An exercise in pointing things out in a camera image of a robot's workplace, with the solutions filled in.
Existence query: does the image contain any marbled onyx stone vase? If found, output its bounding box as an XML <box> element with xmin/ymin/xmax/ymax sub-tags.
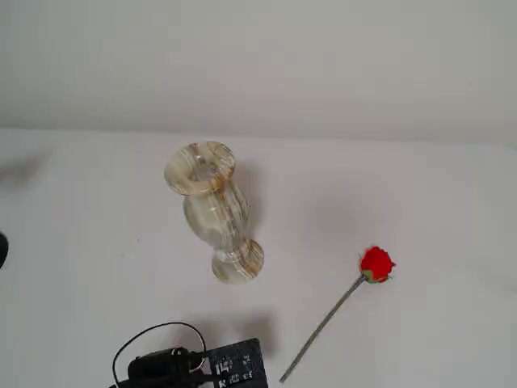
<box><xmin>163</xmin><ymin>140</ymin><xmax>267</xmax><ymax>285</ymax></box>

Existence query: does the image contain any red artificial rose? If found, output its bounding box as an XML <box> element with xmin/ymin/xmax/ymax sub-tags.
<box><xmin>278</xmin><ymin>245</ymin><xmax>397</xmax><ymax>384</ymax></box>

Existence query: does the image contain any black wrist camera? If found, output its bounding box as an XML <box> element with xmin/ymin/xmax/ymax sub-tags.
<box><xmin>127</xmin><ymin>346</ymin><xmax>208</xmax><ymax>388</ymax></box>

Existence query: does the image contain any thin black cable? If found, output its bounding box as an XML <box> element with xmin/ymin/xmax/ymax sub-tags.
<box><xmin>111</xmin><ymin>321</ymin><xmax>208</xmax><ymax>388</ymax></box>

